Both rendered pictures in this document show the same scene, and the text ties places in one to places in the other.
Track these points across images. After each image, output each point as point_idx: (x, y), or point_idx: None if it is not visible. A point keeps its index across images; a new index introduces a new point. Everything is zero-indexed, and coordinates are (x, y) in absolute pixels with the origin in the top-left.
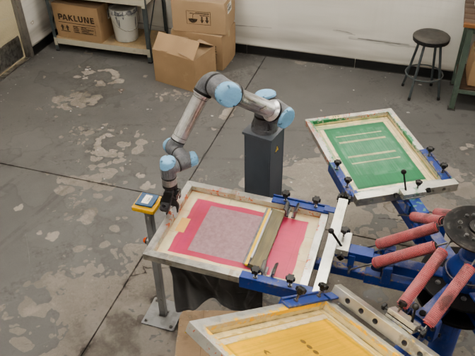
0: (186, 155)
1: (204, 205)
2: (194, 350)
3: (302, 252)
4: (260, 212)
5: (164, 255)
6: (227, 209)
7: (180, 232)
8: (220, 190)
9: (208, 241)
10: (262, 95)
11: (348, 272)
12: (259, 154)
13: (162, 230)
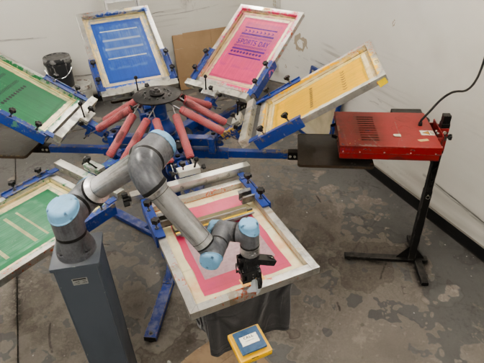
0: (221, 222)
1: (209, 284)
2: None
3: (203, 202)
4: (181, 244)
5: (302, 253)
6: (198, 265)
7: (263, 273)
8: (181, 278)
9: None
10: (73, 200)
11: None
12: (104, 266)
13: (281, 276)
